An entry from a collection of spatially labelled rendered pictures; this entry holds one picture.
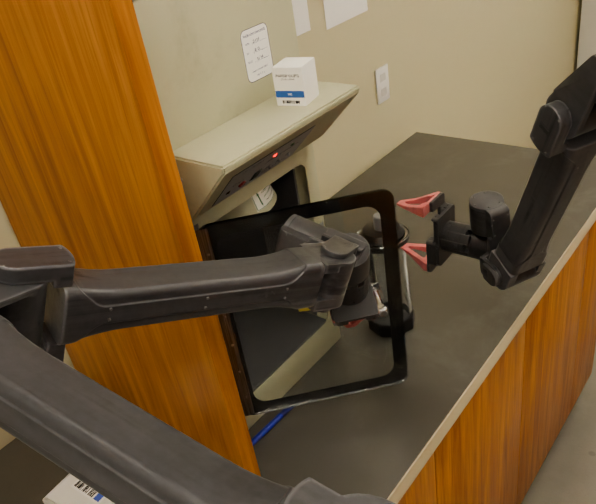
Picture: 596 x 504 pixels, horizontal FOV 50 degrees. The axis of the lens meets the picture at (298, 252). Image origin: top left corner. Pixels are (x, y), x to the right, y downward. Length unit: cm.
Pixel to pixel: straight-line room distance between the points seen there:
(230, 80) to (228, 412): 51
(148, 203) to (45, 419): 42
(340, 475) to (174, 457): 71
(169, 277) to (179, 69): 35
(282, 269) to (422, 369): 63
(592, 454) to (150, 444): 209
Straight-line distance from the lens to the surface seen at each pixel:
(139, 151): 81
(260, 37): 104
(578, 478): 238
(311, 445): 120
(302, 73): 99
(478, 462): 161
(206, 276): 69
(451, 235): 118
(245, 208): 110
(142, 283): 66
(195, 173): 89
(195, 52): 95
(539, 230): 99
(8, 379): 52
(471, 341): 138
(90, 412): 49
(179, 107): 93
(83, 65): 83
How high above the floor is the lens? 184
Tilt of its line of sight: 32 degrees down
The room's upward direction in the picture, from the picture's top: 10 degrees counter-clockwise
